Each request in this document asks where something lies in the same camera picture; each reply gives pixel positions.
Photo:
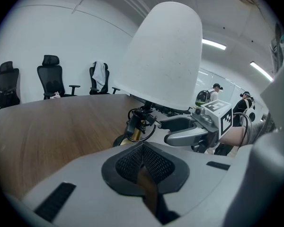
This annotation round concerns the person's right forearm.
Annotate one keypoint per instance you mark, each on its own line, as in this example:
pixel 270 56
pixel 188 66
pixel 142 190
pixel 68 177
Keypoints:
pixel 234 136

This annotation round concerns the person's grey cardigan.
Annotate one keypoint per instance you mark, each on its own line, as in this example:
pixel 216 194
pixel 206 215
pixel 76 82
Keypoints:
pixel 260 131

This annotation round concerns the white garment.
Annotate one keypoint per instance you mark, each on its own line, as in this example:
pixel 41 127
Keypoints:
pixel 99 72

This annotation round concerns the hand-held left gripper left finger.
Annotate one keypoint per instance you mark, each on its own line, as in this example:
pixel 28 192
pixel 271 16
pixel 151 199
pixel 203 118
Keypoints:
pixel 85 185

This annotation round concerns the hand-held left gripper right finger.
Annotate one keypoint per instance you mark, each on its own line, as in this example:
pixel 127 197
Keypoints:
pixel 198 176

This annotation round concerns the black mesh office chair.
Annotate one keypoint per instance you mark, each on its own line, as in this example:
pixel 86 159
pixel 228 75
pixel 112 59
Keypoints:
pixel 106 84
pixel 8 84
pixel 49 74

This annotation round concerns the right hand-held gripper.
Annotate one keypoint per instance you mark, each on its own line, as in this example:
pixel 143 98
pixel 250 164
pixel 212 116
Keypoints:
pixel 215 117

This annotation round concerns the long ceiling light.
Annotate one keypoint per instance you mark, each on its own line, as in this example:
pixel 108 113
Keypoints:
pixel 214 44
pixel 261 70

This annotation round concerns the white table lamp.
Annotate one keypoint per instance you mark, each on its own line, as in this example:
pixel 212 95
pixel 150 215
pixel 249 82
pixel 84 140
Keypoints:
pixel 161 55

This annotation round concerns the pink crumpled cloth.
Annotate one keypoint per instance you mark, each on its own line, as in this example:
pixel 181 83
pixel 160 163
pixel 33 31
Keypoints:
pixel 55 95

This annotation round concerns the black backpack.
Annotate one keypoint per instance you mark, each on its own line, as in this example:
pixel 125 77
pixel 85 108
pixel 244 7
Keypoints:
pixel 202 97

